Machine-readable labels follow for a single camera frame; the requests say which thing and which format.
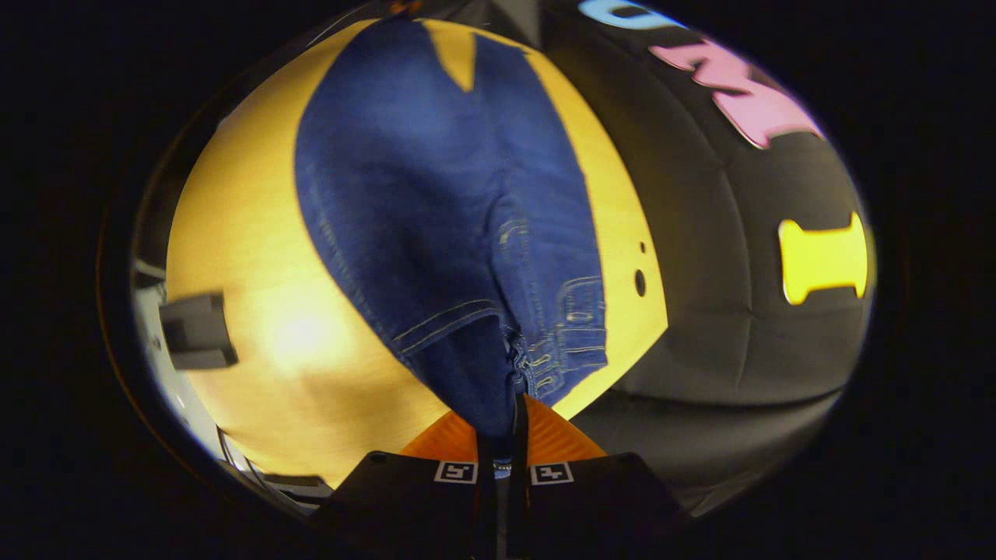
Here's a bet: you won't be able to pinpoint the blue denim jeans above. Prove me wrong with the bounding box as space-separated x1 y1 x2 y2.
294 16 608 477

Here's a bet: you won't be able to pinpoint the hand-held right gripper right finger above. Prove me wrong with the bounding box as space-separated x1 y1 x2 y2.
510 393 693 559

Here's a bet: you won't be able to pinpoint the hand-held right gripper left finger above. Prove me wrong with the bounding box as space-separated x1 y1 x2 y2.
315 408 499 559

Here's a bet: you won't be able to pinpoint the thin black cable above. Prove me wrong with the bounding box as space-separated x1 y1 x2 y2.
216 428 265 485

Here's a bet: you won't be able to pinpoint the dark grey block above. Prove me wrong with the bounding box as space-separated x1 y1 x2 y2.
159 293 240 371

